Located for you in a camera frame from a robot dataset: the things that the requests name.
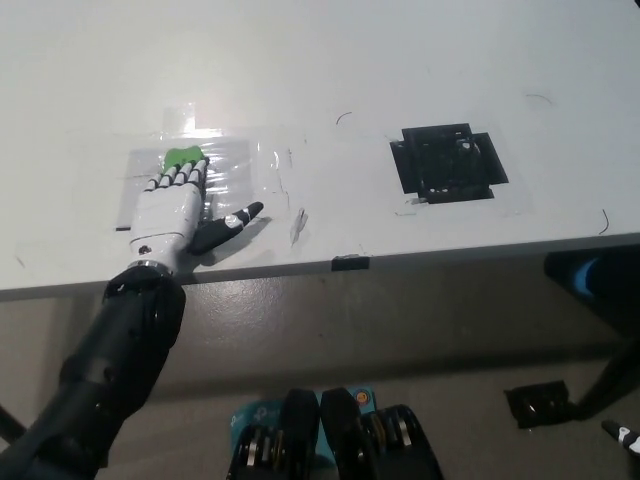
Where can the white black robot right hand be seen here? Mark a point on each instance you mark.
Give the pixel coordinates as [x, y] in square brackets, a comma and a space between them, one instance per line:
[625, 436]

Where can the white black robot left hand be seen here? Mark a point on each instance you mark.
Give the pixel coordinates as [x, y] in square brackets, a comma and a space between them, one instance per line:
[165, 215]

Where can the green whiteboard eraser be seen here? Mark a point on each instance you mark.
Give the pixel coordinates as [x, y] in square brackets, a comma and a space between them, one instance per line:
[181, 156]

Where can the black floor tape patch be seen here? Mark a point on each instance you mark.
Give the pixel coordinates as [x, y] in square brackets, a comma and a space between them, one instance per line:
[539, 404]

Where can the wide clear tape strip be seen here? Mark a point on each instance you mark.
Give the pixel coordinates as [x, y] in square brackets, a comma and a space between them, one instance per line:
[179, 117]

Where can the small clear tape strip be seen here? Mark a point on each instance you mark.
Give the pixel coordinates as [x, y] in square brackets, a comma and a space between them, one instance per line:
[299, 226]

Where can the black and blue object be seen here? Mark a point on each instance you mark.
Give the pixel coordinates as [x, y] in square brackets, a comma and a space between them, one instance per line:
[600, 280]

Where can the short black tape piece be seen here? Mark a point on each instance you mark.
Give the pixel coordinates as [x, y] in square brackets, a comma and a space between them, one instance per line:
[351, 263]

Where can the teal router box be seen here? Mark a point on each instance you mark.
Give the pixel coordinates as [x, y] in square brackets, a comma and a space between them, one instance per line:
[252, 412]

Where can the black tape square marker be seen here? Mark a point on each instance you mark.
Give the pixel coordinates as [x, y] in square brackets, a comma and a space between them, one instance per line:
[449, 162]

